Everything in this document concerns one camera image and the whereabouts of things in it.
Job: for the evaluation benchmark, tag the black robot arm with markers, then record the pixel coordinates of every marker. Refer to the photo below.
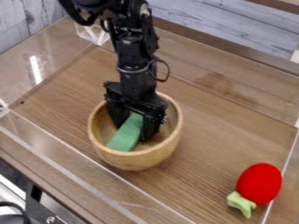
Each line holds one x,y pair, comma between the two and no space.
127,20

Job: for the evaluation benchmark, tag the black metal table frame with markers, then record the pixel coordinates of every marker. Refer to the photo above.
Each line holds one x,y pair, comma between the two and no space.
33,206

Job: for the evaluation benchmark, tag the clear acrylic fence panel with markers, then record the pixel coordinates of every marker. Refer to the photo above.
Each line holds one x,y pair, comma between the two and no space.
45,142

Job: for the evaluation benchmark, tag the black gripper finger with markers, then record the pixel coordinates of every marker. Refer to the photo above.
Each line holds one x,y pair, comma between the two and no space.
151,126
119,113

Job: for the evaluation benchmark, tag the brown wooden bowl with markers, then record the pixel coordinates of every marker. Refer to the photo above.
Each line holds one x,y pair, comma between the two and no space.
148,153

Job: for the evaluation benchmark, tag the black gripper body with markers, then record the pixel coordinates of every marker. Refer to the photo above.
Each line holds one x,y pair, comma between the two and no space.
135,91

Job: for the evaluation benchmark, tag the green rectangular block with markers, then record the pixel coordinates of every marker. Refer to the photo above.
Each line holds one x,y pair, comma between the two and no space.
125,138

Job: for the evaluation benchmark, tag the clear acrylic corner bracket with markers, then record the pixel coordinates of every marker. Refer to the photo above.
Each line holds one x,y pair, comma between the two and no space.
92,33

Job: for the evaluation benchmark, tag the red plush radish toy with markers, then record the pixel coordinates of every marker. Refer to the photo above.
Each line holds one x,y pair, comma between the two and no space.
259,184

